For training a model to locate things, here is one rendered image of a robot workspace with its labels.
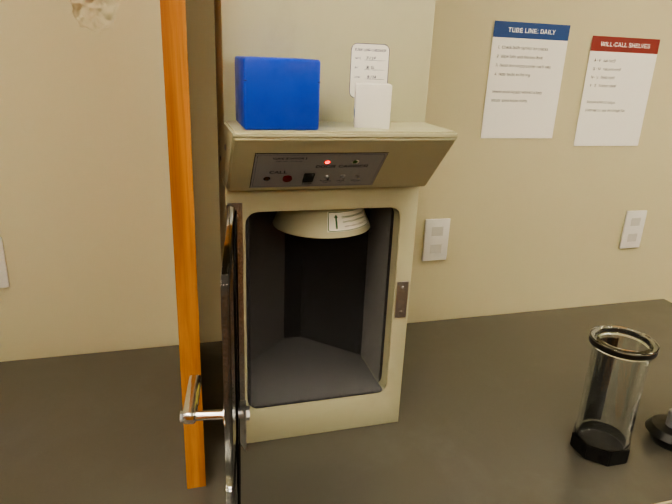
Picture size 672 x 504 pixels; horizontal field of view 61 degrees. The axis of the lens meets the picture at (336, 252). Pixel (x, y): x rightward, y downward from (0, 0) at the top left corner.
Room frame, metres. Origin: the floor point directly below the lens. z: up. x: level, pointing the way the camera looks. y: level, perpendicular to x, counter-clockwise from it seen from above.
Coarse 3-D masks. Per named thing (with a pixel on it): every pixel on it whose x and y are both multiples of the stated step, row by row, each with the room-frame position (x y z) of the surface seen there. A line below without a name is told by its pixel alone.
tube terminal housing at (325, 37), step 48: (240, 0) 0.85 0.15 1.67; (288, 0) 0.87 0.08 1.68; (336, 0) 0.89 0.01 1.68; (384, 0) 0.91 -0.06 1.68; (432, 0) 0.93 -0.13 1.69; (240, 48) 0.85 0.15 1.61; (288, 48) 0.87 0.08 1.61; (336, 48) 0.89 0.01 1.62; (336, 96) 0.89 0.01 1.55; (240, 192) 0.85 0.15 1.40; (288, 192) 0.87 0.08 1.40; (336, 192) 0.89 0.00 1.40; (384, 192) 0.92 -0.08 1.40; (384, 384) 0.95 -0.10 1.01; (288, 432) 0.87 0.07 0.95
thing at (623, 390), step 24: (600, 336) 0.91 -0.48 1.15; (624, 336) 0.92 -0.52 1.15; (648, 336) 0.89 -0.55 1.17; (600, 360) 0.86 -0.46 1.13; (624, 360) 0.84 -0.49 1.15; (648, 360) 0.83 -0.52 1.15; (600, 384) 0.85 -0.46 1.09; (624, 384) 0.84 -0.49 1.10; (600, 408) 0.85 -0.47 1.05; (624, 408) 0.84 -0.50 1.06; (576, 432) 0.88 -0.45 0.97; (600, 432) 0.84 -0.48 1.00; (624, 432) 0.84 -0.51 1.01
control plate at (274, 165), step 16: (256, 160) 0.77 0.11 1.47; (272, 160) 0.78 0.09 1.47; (288, 160) 0.79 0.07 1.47; (304, 160) 0.79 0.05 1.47; (320, 160) 0.80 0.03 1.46; (336, 160) 0.81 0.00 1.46; (352, 160) 0.82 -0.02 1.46; (368, 160) 0.82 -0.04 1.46; (384, 160) 0.83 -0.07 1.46; (256, 176) 0.80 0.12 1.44; (272, 176) 0.81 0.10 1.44; (320, 176) 0.83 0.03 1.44; (336, 176) 0.84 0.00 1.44; (352, 176) 0.85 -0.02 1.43; (368, 176) 0.86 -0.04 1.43
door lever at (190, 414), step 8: (192, 376) 0.64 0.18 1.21; (200, 376) 0.64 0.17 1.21; (192, 384) 0.62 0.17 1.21; (200, 384) 0.63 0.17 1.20; (192, 392) 0.60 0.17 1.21; (192, 400) 0.59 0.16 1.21; (184, 408) 0.57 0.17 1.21; (192, 408) 0.57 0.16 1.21; (184, 416) 0.56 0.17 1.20; (192, 416) 0.56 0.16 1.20; (200, 416) 0.56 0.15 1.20; (208, 416) 0.56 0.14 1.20; (216, 416) 0.56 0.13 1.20
